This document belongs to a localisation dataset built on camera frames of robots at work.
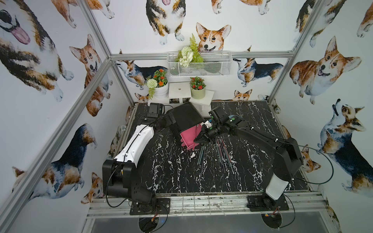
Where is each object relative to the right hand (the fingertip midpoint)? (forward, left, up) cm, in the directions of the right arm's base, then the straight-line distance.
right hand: (192, 140), depth 75 cm
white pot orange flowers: (+37, +22, +7) cm, 43 cm away
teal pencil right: (-8, -23, -22) cm, 32 cm away
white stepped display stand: (+36, +9, 0) cm, 37 cm away
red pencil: (+4, -21, -21) cm, 30 cm away
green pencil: (+1, -5, -22) cm, 22 cm away
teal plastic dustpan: (+34, -29, -22) cm, 50 cm away
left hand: (+16, +14, -1) cm, 22 cm away
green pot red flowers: (+37, -3, +4) cm, 37 cm away
